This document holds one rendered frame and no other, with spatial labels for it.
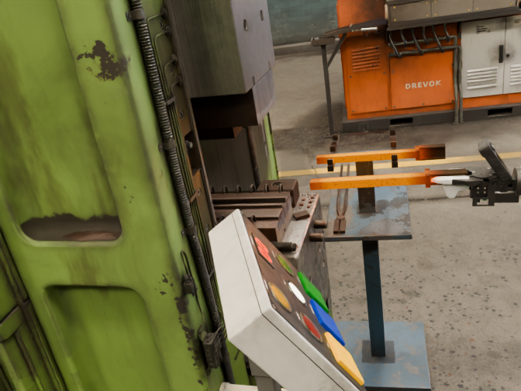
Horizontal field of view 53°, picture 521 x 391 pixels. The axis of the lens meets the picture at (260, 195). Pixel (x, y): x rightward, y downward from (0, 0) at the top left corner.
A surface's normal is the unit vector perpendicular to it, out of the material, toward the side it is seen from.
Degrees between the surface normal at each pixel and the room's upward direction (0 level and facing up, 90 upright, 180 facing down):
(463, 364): 0
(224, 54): 90
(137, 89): 90
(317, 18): 91
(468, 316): 0
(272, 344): 90
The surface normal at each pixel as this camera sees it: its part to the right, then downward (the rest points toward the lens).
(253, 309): -0.62, -0.67
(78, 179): -0.25, 0.43
